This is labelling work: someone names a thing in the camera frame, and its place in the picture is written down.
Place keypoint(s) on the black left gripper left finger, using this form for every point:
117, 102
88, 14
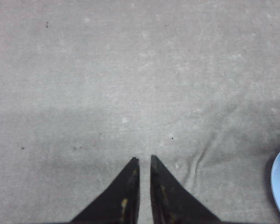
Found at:
119, 203

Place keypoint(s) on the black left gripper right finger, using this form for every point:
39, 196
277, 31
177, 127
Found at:
171, 203

